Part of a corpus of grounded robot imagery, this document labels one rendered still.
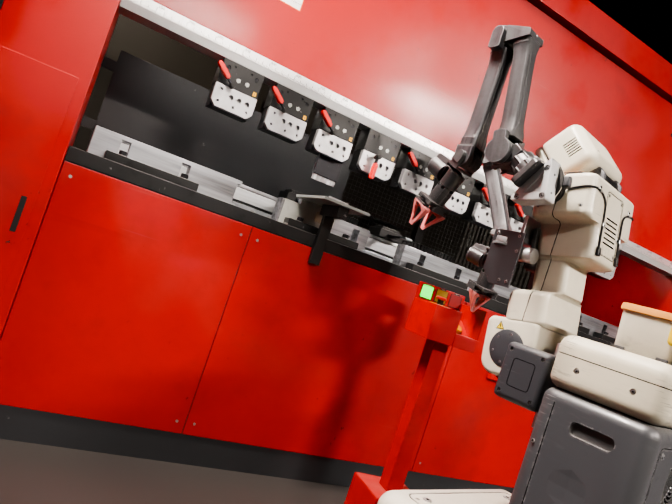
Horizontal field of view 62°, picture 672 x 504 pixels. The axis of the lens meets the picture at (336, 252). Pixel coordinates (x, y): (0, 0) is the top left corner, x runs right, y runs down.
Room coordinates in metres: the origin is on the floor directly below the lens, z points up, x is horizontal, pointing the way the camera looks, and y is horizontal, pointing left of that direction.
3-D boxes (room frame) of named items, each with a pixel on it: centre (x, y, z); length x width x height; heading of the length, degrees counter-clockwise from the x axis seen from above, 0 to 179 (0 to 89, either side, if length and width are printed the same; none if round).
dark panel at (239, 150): (2.48, 0.57, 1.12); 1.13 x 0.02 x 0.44; 116
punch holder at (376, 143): (2.20, -0.02, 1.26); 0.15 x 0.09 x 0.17; 116
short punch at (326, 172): (2.13, 0.13, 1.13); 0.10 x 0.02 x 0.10; 116
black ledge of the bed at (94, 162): (2.38, -0.47, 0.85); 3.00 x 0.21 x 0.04; 116
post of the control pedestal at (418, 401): (1.97, -0.44, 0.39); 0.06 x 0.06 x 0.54; 20
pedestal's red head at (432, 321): (1.97, -0.44, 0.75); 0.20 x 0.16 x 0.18; 110
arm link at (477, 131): (1.66, -0.29, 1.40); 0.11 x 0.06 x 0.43; 130
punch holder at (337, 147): (2.12, 0.16, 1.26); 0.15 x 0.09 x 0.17; 116
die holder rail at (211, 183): (1.89, 0.63, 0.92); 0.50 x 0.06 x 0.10; 116
